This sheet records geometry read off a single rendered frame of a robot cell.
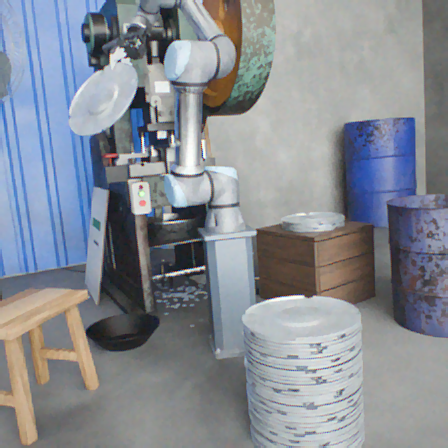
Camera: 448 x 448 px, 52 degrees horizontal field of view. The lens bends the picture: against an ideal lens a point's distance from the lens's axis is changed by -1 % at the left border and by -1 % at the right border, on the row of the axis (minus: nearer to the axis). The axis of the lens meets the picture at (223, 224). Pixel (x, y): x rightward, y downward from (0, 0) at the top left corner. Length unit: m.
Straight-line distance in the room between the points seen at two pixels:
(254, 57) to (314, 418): 1.66
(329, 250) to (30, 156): 2.19
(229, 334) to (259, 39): 1.34
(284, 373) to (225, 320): 0.64
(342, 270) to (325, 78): 2.68
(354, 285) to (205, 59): 1.22
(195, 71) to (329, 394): 0.98
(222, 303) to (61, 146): 2.10
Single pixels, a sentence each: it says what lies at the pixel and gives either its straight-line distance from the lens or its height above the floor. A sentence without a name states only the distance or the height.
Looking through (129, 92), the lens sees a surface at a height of 0.94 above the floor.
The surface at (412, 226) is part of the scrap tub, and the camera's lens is 1.81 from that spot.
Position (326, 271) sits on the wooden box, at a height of 0.19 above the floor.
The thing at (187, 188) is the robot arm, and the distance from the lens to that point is 1.56.
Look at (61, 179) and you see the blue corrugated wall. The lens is 3.46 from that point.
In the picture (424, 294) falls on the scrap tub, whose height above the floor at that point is 0.16.
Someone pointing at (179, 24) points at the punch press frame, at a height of 1.35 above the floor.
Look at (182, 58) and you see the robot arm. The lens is 1.47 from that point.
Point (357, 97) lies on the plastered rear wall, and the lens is 4.73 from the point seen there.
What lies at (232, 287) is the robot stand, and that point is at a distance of 1.67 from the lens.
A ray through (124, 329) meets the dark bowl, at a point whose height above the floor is 0.02.
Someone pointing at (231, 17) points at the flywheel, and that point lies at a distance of 2.52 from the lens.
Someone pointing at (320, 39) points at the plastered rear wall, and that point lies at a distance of 4.54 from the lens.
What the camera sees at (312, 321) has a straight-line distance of 1.14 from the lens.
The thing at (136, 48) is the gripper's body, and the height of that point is 1.11.
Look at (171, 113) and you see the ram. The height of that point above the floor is 0.93.
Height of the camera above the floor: 0.74
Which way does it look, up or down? 9 degrees down
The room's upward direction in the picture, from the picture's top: 5 degrees counter-clockwise
